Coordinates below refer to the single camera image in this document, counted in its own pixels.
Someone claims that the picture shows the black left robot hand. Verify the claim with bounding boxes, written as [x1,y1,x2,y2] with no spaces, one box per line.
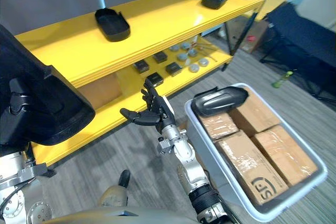
[0,78,65,145]

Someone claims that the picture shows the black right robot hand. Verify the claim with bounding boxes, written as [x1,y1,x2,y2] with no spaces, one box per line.
[120,78,175,133]

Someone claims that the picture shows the yellow shelf board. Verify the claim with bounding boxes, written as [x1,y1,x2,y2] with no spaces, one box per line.
[30,34,235,167]
[14,0,266,89]

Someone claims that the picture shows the small black box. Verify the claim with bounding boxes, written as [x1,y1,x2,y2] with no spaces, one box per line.
[152,51,169,64]
[132,59,151,74]
[146,72,164,88]
[165,61,183,77]

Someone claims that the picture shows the white plastic bin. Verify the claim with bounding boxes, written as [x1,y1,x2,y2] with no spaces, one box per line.
[184,82,329,222]

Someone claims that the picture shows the brown cardboard box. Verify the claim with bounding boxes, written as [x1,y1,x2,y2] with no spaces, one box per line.
[78,72,124,110]

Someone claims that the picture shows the wrapped cardboard box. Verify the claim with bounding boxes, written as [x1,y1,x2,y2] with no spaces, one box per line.
[251,125,319,187]
[198,113,240,141]

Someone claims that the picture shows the robot leg with dark foot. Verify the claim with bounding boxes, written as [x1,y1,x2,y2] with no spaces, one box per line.
[98,169,131,208]

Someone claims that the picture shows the thin wooden sticks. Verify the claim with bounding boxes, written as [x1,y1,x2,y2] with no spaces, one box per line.
[196,41,219,62]

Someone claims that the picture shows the grey robot torso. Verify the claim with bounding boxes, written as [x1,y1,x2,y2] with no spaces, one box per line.
[51,204,201,224]

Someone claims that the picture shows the plain cardboard box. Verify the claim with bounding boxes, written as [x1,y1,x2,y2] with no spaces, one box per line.
[229,93,282,137]

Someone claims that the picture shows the cardboard box with black logo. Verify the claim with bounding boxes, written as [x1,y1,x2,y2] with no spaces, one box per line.
[214,130,290,206]

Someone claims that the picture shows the open cardboard box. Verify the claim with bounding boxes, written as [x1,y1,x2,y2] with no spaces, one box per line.
[225,16,269,54]

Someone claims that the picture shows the green bottle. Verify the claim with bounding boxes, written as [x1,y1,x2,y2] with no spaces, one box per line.
[271,70,294,89]

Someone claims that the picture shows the black shelf frame post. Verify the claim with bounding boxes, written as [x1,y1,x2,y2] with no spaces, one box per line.
[215,0,282,72]

